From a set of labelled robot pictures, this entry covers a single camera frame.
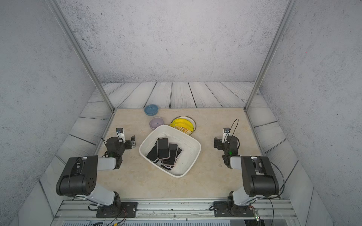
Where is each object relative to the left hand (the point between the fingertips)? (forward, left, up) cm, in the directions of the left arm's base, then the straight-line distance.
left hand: (129, 135), depth 94 cm
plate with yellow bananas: (+12, -37, -3) cm, 39 cm away
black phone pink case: (-16, -29, -4) cm, 33 cm away
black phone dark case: (-10, -33, -4) cm, 35 cm away
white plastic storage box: (-6, -41, -7) cm, 42 cm away
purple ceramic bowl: (+14, -15, -4) cm, 21 cm away
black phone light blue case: (-10, -23, -1) cm, 25 cm away
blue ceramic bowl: (+30, -9, -6) cm, 32 cm away
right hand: (-2, -63, 0) cm, 63 cm away
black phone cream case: (-12, -17, -3) cm, 21 cm away
